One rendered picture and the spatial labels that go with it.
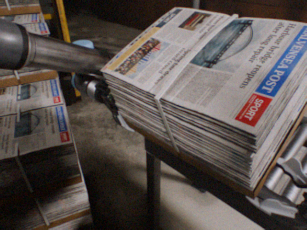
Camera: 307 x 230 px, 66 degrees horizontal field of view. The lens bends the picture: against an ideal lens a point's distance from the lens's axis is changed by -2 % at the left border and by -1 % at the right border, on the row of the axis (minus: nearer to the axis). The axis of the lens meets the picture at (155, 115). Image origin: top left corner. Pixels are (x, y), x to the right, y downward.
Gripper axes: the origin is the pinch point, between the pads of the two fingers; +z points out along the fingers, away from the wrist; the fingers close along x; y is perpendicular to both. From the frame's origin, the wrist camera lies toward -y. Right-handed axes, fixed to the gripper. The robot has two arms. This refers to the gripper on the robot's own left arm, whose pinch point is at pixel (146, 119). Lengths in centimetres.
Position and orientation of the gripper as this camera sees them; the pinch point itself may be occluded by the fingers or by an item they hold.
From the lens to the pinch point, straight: 72.5
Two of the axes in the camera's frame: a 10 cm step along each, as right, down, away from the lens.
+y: -2.4, -6.3, -7.4
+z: 7.3, 3.8, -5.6
